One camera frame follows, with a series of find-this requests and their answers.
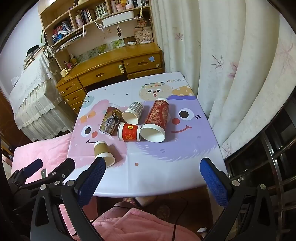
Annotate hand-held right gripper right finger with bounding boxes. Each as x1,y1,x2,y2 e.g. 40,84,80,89
199,158,281,241

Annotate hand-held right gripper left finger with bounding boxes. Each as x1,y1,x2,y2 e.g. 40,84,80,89
30,157,107,241

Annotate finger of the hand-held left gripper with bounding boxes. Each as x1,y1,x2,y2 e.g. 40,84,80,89
9,159,43,184
47,158,76,184

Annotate brown paper cup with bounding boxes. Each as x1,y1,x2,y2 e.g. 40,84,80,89
94,141,115,168

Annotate small red paper cup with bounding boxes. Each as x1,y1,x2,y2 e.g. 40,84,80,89
117,122,142,142

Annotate dark picture print paper cup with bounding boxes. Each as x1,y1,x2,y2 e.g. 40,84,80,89
99,106,123,135

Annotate checked paper cup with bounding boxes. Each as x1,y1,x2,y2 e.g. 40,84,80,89
122,101,144,125

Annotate tall red patterned paper cup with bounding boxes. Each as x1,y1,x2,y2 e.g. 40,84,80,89
140,98,170,142

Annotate row of upright books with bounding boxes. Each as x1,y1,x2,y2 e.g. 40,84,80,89
75,2,110,25

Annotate pink blanket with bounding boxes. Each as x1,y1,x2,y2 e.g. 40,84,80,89
11,134,73,186

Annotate cartoon printed tablecloth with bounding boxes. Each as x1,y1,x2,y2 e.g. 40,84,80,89
62,72,229,198

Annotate white table leg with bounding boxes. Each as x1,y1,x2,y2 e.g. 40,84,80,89
134,197,158,207

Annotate person's pink fleece clothing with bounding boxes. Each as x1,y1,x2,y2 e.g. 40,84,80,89
70,206,202,241

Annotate white lace furniture cover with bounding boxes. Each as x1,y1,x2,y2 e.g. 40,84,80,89
9,46,78,142

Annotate wooden desk with drawers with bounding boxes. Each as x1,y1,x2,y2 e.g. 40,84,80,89
55,42,166,114

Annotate white leaf print curtain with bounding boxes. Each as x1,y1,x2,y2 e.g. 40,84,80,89
150,0,296,160

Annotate row of colourful leaning books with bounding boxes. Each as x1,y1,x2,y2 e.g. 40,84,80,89
52,20,75,43

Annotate beige doodled box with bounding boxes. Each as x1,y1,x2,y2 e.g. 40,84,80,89
134,29,154,45

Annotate wooden bookshelf hutch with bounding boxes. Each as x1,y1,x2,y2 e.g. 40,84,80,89
38,0,153,61

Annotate black cable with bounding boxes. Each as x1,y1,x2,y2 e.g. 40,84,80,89
172,197,188,241

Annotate white wire shelf basket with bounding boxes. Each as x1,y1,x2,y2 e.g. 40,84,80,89
94,10,142,29

